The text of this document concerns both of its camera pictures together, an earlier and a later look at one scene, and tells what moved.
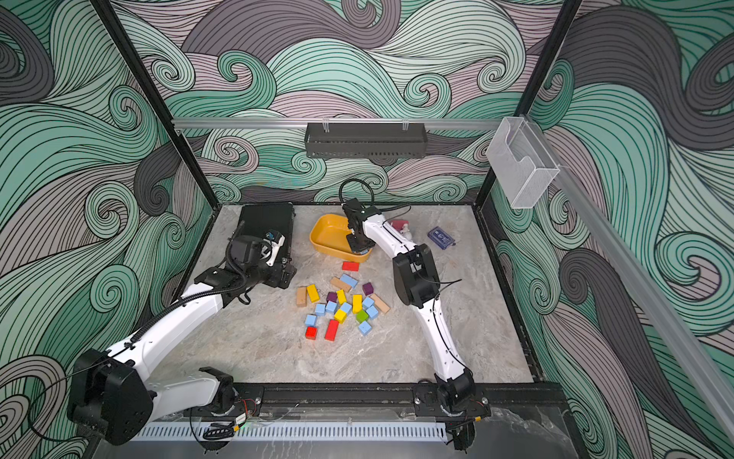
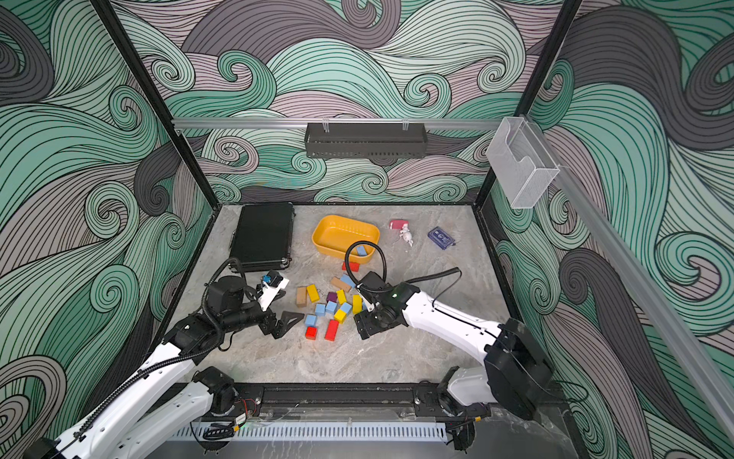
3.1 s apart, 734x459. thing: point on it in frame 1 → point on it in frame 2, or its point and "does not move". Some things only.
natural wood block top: (337, 282) does not move
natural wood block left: (302, 296) does not move
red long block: (332, 329) does not move
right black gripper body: (358, 244) → (372, 321)
